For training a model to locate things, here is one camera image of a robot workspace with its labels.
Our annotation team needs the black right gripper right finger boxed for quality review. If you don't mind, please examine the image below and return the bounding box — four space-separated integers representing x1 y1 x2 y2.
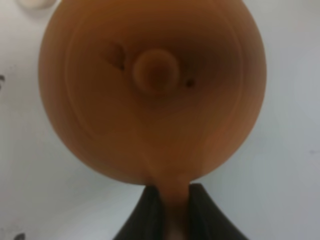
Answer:
188 183 248 240

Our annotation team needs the white teacup front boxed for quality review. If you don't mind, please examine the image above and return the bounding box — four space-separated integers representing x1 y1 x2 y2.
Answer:
17 0 57 10

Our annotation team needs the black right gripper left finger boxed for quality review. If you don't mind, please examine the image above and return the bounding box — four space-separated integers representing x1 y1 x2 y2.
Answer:
114 186 164 240

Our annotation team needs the brown clay teapot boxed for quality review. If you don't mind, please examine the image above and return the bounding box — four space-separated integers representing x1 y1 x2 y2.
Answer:
38 0 267 240

